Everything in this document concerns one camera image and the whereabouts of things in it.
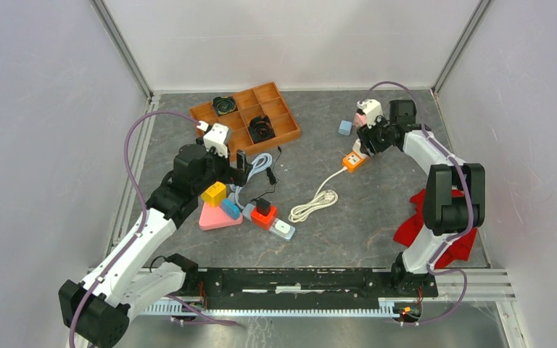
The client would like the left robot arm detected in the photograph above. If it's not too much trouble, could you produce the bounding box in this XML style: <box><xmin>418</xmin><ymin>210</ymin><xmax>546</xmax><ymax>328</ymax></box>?
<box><xmin>58</xmin><ymin>144</ymin><xmax>251</xmax><ymax>347</ymax></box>

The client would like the red cube socket adapter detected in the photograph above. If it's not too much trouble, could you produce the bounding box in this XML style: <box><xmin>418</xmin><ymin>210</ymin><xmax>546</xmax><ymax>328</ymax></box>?
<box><xmin>250</xmin><ymin>205</ymin><xmax>277</xmax><ymax>231</ymax></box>

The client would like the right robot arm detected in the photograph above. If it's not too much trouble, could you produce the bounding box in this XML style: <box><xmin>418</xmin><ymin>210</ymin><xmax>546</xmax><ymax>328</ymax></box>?
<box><xmin>356</xmin><ymin>99</ymin><xmax>485</xmax><ymax>296</ymax></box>

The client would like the light blue cube adapter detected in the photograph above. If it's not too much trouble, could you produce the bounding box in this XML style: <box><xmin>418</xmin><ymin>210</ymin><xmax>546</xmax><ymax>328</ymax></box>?
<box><xmin>337</xmin><ymin>120</ymin><xmax>353</xmax><ymax>136</ymax></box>

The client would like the light blue power strip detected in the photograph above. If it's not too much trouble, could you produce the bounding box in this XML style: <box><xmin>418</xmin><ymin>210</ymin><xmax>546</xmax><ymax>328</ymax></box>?
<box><xmin>242</xmin><ymin>203</ymin><xmax>296</xmax><ymax>241</ymax></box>

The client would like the white power strip cable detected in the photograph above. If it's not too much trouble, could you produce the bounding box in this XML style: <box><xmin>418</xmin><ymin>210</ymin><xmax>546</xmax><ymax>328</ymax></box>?
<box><xmin>288</xmin><ymin>167</ymin><xmax>349</xmax><ymax>224</ymax></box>

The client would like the blue square plug adapter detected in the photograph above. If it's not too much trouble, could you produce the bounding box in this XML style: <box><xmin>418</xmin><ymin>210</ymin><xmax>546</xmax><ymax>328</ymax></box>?
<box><xmin>220</xmin><ymin>199</ymin><xmax>241</xmax><ymax>220</ymax></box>

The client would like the red cloth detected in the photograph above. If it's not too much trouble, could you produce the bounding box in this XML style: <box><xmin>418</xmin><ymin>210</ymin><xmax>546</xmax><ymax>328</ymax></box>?
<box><xmin>393</xmin><ymin>188</ymin><xmax>479</xmax><ymax>270</ymax></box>

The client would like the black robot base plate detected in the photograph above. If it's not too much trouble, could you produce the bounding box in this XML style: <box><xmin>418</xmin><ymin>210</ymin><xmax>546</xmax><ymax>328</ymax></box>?
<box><xmin>164</xmin><ymin>254</ymin><xmax>439</xmax><ymax>311</ymax></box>

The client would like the black power adapter plug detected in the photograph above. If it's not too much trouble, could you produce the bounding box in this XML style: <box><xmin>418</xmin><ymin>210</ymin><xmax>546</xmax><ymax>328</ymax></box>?
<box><xmin>256</xmin><ymin>198</ymin><xmax>272</xmax><ymax>217</ymax></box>

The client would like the yellow cube socket adapter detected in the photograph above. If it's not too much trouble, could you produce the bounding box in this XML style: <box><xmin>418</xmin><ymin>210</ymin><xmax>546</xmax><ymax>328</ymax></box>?
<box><xmin>200</xmin><ymin>181</ymin><xmax>228</xmax><ymax>207</ymax></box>

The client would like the light blue coiled cable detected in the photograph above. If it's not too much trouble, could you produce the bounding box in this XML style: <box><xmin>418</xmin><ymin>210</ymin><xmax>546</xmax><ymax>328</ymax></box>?
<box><xmin>228</xmin><ymin>152</ymin><xmax>275</xmax><ymax>205</ymax></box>

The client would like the pink cube socket adapter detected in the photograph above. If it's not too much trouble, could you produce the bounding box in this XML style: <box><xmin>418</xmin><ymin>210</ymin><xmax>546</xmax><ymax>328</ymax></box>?
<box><xmin>353</xmin><ymin>112</ymin><xmax>367</xmax><ymax>128</ymax></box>

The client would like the thin black cable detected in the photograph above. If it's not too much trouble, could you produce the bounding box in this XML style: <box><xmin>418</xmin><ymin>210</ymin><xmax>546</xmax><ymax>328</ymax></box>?
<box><xmin>249</xmin><ymin>146</ymin><xmax>285</xmax><ymax>205</ymax></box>

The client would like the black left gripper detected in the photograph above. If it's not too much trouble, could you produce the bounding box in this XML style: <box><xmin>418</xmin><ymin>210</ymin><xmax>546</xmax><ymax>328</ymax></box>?
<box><xmin>193</xmin><ymin>144</ymin><xmax>252</xmax><ymax>195</ymax></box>

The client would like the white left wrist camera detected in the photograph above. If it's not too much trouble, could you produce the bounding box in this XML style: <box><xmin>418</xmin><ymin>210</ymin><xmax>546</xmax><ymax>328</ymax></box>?
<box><xmin>196</xmin><ymin>121</ymin><xmax>232</xmax><ymax>159</ymax></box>

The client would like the rolled green-patterned tie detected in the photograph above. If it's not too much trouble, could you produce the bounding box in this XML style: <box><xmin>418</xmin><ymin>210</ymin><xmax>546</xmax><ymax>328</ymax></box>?
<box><xmin>212</xmin><ymin>96</ymin><xmax>237</xmax><ymax>117</ymax></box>

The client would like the white cable tray rail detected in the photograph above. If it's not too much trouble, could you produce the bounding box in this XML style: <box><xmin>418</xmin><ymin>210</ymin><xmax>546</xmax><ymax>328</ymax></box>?
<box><xmin>140</xmin><ymin>298</ymin><xmax>399</xmax><ymax>319</ymax></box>

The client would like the wooden compartment tray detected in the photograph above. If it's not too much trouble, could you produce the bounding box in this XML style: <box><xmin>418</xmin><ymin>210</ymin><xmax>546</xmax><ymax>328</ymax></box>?
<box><xmin>189</xmin><ymin>82</ymin><xmax>301</xmax><ymax>160</ymax></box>

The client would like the pink triangular power strip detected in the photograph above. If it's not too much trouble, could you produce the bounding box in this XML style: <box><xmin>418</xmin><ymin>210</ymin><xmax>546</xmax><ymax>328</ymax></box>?
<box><xmin>198</xmin><ymin>203</ymin><xmax>244</xmax><ymax>231</ymax></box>

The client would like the rolled dark orange-patterned tie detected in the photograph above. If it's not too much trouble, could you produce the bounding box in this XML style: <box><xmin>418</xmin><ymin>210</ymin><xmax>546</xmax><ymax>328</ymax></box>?
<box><xmin>247</xmin><ymin>115</ymin><xmax>276</xmax><ymax>144</ymax></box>

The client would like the orange power strip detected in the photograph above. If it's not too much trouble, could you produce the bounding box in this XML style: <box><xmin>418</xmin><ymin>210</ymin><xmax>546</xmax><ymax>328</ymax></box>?
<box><xmin>342</xmin><ymin>151</ymin><xmax>369</xmax><ymax>173</ymax></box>

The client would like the white cube socket adapter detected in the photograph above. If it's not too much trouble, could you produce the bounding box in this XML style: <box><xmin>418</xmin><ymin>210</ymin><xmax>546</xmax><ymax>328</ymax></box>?
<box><xmin>352</xmin><ymin>138</ymin><xmax>370</xmax><ymax>159</ymax></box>

